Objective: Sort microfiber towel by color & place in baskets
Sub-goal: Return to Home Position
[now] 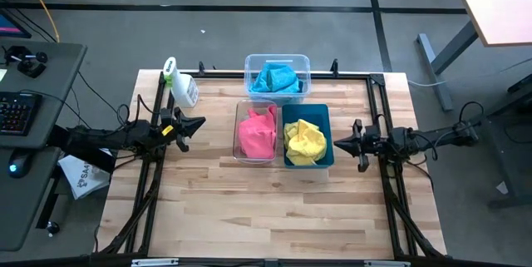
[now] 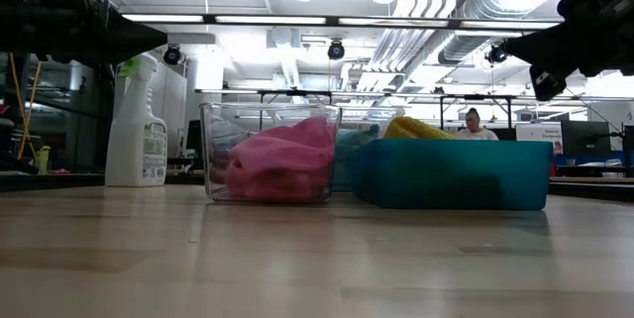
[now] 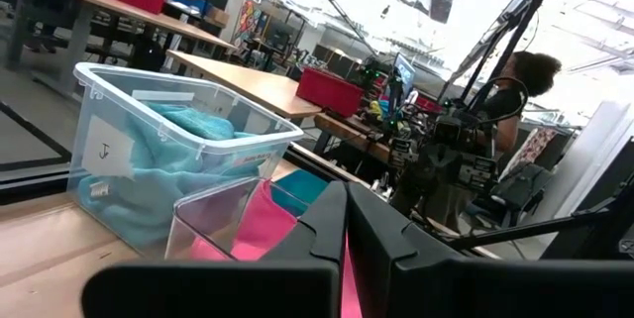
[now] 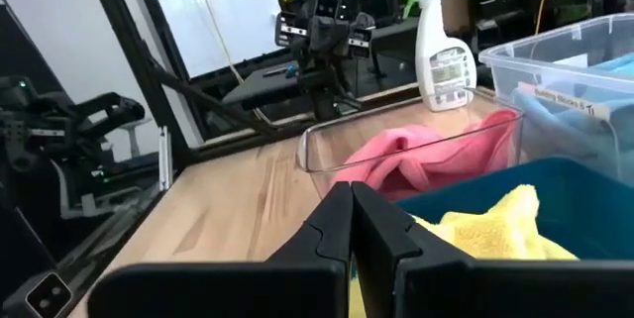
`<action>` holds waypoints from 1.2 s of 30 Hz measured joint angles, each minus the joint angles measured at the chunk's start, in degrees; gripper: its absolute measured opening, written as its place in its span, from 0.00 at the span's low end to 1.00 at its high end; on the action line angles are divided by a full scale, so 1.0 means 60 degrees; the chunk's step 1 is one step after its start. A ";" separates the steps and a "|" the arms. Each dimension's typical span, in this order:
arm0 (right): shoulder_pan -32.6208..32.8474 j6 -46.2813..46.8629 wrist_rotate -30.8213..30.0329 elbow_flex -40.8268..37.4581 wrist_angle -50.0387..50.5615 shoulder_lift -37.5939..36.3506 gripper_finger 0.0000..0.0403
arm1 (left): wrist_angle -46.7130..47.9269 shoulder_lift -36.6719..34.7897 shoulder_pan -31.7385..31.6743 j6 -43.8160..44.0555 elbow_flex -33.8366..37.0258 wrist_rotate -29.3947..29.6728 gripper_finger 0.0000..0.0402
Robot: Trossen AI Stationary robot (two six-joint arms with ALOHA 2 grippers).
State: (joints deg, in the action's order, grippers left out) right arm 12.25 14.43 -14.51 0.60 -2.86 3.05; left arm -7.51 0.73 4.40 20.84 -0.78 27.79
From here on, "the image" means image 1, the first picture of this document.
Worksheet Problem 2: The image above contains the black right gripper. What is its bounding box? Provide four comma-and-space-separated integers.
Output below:
333, 119, 386, 173

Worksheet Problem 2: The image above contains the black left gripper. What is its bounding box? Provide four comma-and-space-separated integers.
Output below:
157, 106, 207, 154

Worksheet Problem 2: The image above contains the yellow microfiber towel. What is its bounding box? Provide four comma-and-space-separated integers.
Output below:
283, 119, 328, 166

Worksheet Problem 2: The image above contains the pink microfiber towel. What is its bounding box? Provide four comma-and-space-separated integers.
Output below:
238, 106, 277, 160

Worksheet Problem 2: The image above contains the blue microfiber towel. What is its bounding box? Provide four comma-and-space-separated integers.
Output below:
250, 62, 301, 94

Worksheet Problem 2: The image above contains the white spray bottle green trigger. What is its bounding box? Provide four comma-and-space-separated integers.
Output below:
162, 57, 200, 109

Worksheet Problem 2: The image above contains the small clear plastic bin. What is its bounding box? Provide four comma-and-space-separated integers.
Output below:
232, 99, 278, 165

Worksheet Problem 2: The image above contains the teal plastic bin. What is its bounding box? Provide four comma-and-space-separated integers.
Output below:
281, 103, 336, 170

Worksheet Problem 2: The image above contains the large clear plastic bin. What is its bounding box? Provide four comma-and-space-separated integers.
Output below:
244, 53, 312, 106

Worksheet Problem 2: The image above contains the white printed paper bag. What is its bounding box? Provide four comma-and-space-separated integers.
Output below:
57, 153, 112, 200

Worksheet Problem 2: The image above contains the grey desk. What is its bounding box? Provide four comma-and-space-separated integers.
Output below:
0, 41, 88, 252

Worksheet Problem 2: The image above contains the black side desk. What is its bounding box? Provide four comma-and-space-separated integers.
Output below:
484, 73, 532, 210

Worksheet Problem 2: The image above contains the black backlit keyboard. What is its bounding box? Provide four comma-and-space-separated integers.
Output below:
0, 91, 43, 137

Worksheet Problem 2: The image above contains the black computer mouse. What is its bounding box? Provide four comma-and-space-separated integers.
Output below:
7, 151, 33, 180

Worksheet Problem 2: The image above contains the white top table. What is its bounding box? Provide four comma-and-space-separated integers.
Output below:
416, 0, 532, 112

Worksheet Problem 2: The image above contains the monitor with pink screen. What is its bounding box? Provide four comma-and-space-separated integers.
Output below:
0, 8, 32, 39

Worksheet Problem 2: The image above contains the black aluminium rig frame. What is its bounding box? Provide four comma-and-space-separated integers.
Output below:
93, 61, 448, 267

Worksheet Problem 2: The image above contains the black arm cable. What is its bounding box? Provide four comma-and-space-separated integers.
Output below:
116, 94, 145, 129
458, 101, 485, 126

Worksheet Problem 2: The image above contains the white floor cable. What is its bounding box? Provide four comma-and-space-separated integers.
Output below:
406, 78, 436, 89

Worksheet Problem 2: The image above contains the silver metal bracket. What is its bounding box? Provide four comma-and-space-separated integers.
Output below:
364, 260, 411, 267
131, 258, 180, 267

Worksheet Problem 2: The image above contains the black desk clamp mount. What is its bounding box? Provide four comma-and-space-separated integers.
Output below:
2, 44, 49, 79

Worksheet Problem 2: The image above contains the yellow hanging cable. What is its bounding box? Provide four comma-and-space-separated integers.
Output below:
17, 0, 62, 44

